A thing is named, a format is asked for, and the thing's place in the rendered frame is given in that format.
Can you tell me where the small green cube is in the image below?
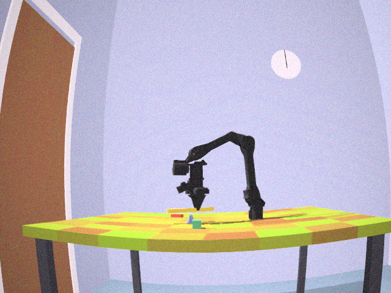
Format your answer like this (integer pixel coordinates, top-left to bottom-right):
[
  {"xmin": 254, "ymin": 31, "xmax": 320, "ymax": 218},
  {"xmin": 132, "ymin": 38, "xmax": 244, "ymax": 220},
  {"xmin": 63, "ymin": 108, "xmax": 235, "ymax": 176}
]
[{"xmin": 192, "ymin": 219, "xmax": 202, "ymax": 229}]

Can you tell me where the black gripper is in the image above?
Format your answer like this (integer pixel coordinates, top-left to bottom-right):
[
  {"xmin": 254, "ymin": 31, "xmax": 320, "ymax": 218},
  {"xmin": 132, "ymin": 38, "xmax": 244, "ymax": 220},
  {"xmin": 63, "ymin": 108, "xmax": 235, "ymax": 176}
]
[{"xmin": 185, "ymin": 175, "xmax": 210, "ymax": 211}]

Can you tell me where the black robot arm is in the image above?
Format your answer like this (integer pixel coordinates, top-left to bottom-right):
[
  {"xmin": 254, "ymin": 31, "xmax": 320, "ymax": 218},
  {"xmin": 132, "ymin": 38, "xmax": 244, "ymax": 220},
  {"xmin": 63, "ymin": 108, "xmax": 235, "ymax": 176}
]
[{"xmin": 172, "ymin": 131, "xmax": 265, "ymax": 220}]

